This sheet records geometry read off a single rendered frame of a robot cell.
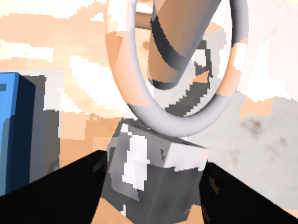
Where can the blue tray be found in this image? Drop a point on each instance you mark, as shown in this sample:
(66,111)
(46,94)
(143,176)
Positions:
(17,100)

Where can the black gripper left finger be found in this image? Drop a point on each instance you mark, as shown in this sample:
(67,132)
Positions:
(69,195)

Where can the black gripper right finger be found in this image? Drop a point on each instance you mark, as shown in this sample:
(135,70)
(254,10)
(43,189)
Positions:
(226,200)

